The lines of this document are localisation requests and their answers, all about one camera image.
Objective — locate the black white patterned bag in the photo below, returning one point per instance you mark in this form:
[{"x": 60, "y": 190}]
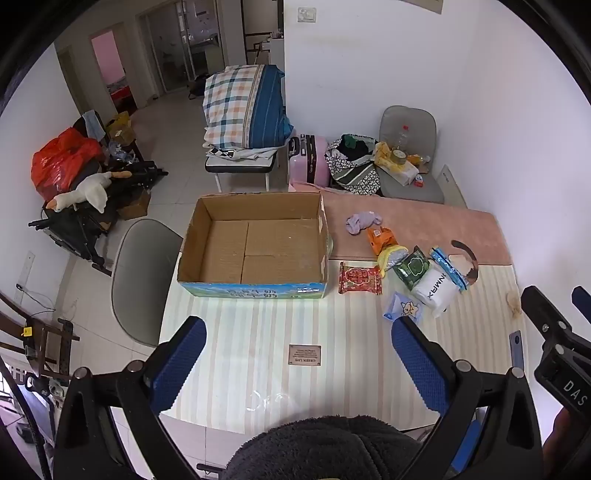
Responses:
[{"x": 355, "y": 175}]

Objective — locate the silver yellow-ended packet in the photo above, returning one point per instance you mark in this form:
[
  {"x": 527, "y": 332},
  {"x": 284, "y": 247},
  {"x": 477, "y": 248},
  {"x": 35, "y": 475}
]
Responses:
[{"x": 392, "y": 258}]

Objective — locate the pink suitcase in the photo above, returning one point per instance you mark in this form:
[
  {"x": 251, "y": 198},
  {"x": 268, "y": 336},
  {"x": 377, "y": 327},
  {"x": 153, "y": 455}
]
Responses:
[{"x": 311, "y": 161}]

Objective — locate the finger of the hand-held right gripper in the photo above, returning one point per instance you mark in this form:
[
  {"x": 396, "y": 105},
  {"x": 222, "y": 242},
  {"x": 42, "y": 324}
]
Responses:
[
  {"x": 545, "y": 314},
  {"x": 582, "y": 302}
]

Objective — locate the red plastic bag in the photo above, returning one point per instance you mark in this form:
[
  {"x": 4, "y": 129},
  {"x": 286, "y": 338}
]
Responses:
[{"x": 60, "y": 161}]

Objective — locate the black folded stroller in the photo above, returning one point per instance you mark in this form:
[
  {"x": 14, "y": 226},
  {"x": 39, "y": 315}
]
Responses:
[{"x": 78, "y": 226}]

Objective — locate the purple socks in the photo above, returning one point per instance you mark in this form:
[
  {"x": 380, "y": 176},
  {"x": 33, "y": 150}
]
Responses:
[{"x": 362, "y": 221}]

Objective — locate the white wall switch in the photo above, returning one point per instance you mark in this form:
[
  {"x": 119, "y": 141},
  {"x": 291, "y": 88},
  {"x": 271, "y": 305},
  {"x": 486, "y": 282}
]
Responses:
[{"x": 306, "y": 14}]

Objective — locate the brown white animal-shaped mat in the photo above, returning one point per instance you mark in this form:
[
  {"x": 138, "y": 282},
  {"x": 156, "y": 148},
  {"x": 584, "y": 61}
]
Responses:
[{"x": 471, "y": 267}]

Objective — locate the dark wooden chair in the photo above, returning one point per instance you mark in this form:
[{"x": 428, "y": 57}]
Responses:
[{"x": 41, "y": 332}]

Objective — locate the white tissue pack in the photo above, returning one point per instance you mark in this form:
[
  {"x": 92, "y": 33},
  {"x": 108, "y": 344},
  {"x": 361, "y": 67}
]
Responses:
[{"x": 436, "y": 288}]

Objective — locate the white goose plush toy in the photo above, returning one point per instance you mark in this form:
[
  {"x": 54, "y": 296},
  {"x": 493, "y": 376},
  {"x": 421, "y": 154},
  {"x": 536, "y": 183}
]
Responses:
[{"x": 92, "y": 189}]

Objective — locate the brown cardboard box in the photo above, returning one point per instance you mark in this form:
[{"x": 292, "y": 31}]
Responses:
[{"x": 136, "y": 207}]

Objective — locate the white folding bench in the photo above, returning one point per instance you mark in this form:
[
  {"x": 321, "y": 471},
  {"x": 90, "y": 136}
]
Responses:
[{"x": 240, "y": 161}]

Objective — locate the blue-edged clear pouch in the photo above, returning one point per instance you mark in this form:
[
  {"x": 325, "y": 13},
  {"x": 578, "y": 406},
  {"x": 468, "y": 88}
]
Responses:
[{"x": 445, "y": 265}]

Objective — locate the orange snack packet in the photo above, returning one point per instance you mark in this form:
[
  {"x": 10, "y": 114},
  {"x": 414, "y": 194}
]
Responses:
[{"x": 381, "y": 237}]

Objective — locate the striped tablecloth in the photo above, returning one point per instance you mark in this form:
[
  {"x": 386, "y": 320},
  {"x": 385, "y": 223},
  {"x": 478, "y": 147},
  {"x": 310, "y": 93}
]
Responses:
[{"x": 277, "y": 332}]

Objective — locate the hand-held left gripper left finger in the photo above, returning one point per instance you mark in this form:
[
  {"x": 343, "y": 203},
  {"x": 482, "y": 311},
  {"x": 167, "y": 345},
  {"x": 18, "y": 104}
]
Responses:
[{"x": 180, "y": 364}]

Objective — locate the clear plastic bottle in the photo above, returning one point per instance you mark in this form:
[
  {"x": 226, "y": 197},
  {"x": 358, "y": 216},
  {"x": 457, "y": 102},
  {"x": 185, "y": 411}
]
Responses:
[{"x": 401, "y": 138}]

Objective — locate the white paper packet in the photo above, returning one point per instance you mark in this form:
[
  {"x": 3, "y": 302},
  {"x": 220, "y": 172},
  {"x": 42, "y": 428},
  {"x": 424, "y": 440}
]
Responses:
[{"x": 401, "y": 174}]

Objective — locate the grey chair with clutter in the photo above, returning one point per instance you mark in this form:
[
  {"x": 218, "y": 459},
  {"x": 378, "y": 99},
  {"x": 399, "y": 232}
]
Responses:
[{"x": 411, "y": 122}]

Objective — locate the plaid folded bedding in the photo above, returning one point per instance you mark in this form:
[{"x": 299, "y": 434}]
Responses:
[{"x": 231, "y": 101}]

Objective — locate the green wet wipes packet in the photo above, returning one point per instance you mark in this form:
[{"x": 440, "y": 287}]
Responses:
[{"x": 411, "y": 270}]

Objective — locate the white leaning board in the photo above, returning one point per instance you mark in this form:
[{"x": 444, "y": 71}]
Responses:
[{"x": 452, "y": 184}]

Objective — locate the blue cartoon tissue pack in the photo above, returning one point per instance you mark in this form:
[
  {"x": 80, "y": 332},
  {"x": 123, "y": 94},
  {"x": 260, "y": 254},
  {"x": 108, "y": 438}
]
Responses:
[{"x": 406, "y": 308}]

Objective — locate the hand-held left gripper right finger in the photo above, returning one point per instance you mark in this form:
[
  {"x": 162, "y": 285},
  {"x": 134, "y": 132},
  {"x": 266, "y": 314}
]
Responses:
[{"x": 418, "y": 364}]

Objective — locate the empty grey shell chair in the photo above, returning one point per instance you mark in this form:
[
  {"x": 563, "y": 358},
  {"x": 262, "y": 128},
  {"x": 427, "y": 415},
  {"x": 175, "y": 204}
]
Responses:
[{"x": 138, "y": 277}]

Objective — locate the yellow plastic bag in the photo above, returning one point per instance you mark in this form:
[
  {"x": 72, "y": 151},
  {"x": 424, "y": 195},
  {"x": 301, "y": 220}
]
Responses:
[{"x": 382, "y": 154}]

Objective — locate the light blue cloth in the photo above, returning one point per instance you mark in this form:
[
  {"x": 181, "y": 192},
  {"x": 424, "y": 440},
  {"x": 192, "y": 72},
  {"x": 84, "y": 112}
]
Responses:
[{"x": 94, "y": 124}]

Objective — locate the red snack packet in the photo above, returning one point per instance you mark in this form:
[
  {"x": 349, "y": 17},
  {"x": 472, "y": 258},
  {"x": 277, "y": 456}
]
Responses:
[{"x": 360, "y": 277}]

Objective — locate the yellow cardboard box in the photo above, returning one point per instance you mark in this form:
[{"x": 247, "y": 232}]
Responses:
[{"x": 121, "y": 129}]

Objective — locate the person's dark fleece clothing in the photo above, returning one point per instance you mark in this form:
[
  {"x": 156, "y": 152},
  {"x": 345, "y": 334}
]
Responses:
[{"x": 323, "y": 447}]

